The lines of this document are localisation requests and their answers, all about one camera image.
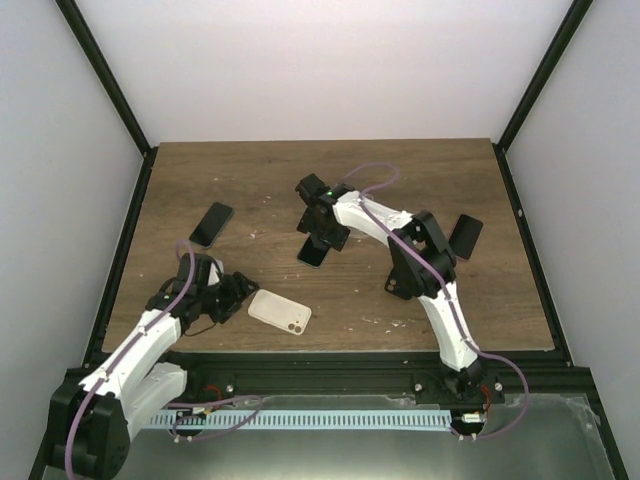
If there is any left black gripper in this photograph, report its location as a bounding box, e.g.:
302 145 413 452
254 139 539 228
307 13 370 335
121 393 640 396
198 272 260 324

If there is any beige phone case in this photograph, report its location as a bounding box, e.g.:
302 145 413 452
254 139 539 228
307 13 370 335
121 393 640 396
248 289 312 335

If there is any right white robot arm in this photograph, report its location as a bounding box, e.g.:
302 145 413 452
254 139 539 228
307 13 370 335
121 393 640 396
295 174 484 403

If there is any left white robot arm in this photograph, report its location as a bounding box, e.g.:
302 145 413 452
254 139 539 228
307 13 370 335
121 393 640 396
45 252 259 479

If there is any black phone case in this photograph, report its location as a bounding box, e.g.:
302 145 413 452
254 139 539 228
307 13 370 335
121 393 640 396
385 247 419 300

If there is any red-cased smartphone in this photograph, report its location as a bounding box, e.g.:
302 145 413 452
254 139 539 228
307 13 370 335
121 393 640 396
448 214 484 261

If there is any black aluminium frame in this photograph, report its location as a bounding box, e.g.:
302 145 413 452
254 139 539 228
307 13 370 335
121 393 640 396
57 1 628 479

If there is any light blue slotted cable duct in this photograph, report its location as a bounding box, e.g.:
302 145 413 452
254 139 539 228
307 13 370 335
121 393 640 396
178 409 452 432

